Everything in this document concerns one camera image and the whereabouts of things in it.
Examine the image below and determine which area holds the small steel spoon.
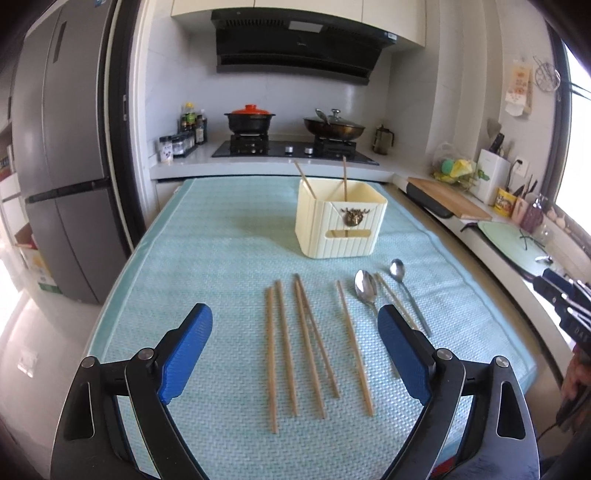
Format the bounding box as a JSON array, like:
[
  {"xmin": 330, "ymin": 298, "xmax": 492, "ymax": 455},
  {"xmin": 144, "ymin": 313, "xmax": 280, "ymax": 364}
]
[{"xmin": 389, "ymin": 259, "xmax": 433, "ymax": 337}]

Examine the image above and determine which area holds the wooden chopstick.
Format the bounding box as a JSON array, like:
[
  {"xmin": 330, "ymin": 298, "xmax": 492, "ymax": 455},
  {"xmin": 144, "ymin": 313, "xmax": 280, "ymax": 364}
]
[
  {"xmin": 294, "ymin": 161, "xmax": 317, "ymax": 200},
  {"xmin": 266, "ymin": 287, "xmax": 279, "ymax": 434},
  {"xmin": 294, "ymin": 280, "xmax": 327, "ymax": 419},
  {"xmin": 335, "ymin": 280, "xmax": 375, "ymax": 417},
  {"xmin": 375, "ymin": 272, "xmax": 418, "ymax": 330},
  {"xmin": 295, "ymin": 274, "xmax": 341, "ymax": 398},
  {"xmin": 274, "ymin": 280, "xmax": 298, "ymax": 417},
  {"xmin": 342, "ymin": 155, "xmax": 349, "ymax": 202}
]

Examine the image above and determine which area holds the person's right hand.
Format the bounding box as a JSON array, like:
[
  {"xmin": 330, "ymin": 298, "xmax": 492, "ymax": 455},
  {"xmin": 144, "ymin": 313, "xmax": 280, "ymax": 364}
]
[{"xmin": 561, "ymin": 349, "xmax": 591, "ymax": 400}]

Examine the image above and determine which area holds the green silicone mat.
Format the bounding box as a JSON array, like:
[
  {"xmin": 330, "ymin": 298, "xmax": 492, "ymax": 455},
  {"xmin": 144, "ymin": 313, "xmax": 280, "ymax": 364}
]
[{"xmin": 476, "ymin": 221, "xmax": 558, "ymax": 279}]

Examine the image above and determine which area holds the large steel spoon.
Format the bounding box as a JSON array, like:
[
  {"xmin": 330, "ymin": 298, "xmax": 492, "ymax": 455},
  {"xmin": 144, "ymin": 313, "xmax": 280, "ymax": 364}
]
[{"xmin": 353, "ymin": 269, "xmax": 379, "ymax": 318}]

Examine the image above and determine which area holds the purple soap bottle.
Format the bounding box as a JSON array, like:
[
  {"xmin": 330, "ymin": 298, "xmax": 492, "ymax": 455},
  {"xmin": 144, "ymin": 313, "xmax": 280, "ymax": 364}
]
[{"xmin": 520, "ymin": 194, "xmax": 547, "ymax": 234}]

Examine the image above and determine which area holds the pink utensil cup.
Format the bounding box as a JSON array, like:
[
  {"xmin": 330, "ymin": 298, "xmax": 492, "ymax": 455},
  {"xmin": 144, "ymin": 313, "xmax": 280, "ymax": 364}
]
[{"xmin": 511, "ymin": 197, "xmax": 529, "ymax": 225}]

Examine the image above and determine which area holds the teal woven table mat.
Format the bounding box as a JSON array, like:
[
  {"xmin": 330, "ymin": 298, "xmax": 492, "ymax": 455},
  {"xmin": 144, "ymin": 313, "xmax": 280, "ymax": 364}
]
[{"xmin": 89, "ymin": 176, "xmax": 537, "ymax": 479}]

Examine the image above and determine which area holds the yellow cup container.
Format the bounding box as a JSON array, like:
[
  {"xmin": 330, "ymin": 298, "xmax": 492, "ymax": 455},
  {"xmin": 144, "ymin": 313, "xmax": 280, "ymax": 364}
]
[{"xmin": 493, "ymin": 188, "xmax": 517, "ymax": 218}]

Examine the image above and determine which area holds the wooden cutting board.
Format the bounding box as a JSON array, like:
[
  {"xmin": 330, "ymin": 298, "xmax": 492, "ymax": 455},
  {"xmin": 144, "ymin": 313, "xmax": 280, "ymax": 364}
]
[{"xmin": 408, "ymin": 177, "xmax": 492, "ymax": 221}]

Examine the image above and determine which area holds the white knife block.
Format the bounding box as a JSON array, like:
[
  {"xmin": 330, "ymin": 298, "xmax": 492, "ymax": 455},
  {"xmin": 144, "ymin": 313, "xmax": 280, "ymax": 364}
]
[{"xmin": 471, "ymin": 149, "xmax": 511, "ymax": 206}]

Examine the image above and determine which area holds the cream utensil holder box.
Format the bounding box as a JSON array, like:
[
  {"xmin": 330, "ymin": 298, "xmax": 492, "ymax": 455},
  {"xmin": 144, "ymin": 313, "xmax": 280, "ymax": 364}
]
[{"xmin": 294, "ymin": 178, "xmax": 388, "ymax": 259}]

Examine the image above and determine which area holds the black appliance under board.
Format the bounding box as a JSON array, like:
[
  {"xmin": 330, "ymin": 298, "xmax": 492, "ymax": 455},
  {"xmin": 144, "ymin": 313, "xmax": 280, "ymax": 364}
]
[{"xmin": 406, "ymin": 183, "xmax": 454, "ymax": 219}]

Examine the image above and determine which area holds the bag with sponges on rack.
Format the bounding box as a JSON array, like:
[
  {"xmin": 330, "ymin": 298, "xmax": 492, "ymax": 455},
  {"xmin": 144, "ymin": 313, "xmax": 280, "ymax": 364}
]
[{"xmin": 432, "ymin": 142, "xmax": 490, "ymax": 191}]

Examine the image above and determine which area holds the white spice shaker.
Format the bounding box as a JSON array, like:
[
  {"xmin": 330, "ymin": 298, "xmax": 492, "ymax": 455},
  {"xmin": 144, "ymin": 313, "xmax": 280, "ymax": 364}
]
[{"xmin": 158, "ymin": 135, "xmax": 174, "ymax": 163}]

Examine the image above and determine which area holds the black gas cooktop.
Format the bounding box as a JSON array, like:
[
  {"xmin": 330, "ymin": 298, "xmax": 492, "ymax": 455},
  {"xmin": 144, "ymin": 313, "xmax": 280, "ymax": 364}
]
[{"xmin": 212, "ymin": 137, "xmax": 380, "ymax": 166}]

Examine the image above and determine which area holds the dark glass kettle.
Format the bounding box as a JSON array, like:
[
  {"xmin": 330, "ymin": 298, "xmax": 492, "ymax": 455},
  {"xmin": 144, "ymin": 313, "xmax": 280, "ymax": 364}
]
[{"xmin": 372, "ymin": 124, "xmax": 396, "ymax": 155}]

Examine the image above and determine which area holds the sauce bottles cluster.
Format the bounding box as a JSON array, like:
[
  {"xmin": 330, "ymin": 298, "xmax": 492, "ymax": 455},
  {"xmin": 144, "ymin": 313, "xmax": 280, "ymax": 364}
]
[{"xmin": 180, "ymin": 102, "xmax": 207, "ymax": 145}]

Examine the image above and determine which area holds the black pot red lid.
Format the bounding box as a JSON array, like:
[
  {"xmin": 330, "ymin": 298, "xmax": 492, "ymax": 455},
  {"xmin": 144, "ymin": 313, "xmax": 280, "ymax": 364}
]
[{"xmin": 225, "ymin": 104, "xmax": 274, "ymax": 135}]

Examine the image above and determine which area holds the wok with glass lid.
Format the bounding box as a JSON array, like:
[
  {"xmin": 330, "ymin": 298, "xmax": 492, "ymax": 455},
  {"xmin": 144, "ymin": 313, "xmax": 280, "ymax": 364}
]
[{"xmin": 304, "ymin": 108, "xmax": 366, "ymax": 141}]

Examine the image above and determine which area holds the grey refrigerator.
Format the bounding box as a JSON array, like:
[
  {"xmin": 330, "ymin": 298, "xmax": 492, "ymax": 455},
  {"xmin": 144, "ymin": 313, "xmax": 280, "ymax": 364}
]
[{"xmin": 12, "ymin": 1, "xmax": 126, "ymax": 304}]

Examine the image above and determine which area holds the hanging wall calendar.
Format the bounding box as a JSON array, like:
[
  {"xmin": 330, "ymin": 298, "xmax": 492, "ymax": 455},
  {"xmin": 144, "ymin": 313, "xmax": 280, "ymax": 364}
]
[{"xmin": 505, "ymin": 61, "xmax": 533, "ymax": 117}]

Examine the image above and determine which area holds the wire trivet on wall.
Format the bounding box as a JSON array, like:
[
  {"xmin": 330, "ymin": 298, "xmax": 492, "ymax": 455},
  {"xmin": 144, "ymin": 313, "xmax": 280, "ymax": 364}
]
[{"xmin": 533, "ymin": 56, "xmax": 562, "ymax": 93}]

